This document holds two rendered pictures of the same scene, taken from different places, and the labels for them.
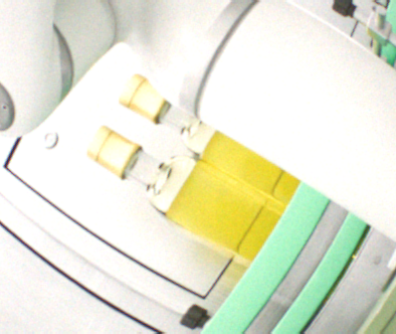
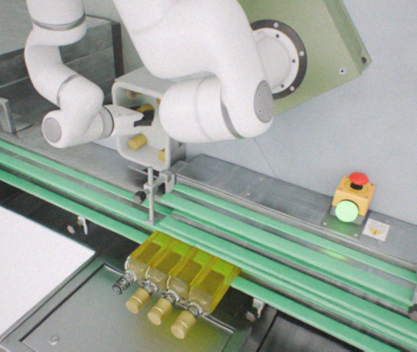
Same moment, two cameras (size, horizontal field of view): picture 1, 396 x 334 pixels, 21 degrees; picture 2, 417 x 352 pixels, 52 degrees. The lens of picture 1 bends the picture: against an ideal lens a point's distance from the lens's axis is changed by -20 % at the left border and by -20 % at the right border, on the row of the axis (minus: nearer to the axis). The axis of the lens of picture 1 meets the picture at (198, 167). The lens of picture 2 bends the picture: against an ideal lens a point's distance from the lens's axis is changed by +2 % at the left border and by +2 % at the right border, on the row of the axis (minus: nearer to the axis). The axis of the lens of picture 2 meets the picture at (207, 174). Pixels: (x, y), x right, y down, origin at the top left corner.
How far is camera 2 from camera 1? 0.83 m
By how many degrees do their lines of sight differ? 61
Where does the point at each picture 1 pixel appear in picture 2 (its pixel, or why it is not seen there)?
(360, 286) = (258, 198)
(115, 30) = not seen: hidden behind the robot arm
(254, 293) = (259, 232)
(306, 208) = (225, 220)
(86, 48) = not seen: hidden behind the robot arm
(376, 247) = (242, 194)
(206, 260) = (216, 330)
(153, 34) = not seen: hidden behind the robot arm
